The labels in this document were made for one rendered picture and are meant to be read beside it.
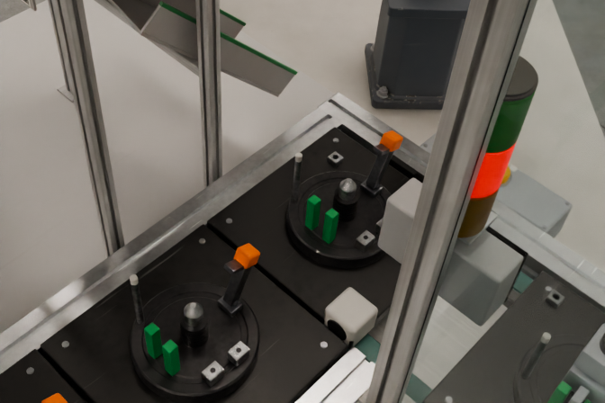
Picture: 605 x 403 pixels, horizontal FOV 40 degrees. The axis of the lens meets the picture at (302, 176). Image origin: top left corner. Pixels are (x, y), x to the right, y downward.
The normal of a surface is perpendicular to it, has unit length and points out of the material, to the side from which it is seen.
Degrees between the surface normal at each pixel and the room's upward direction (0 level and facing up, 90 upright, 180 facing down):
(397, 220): 90
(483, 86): 90
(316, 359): 0
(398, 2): 0
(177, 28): 90
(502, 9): 90
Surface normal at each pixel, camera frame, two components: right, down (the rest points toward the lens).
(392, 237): -0.68, 0.52
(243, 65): 0.60, 0.62
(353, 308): 0.06, -0.66
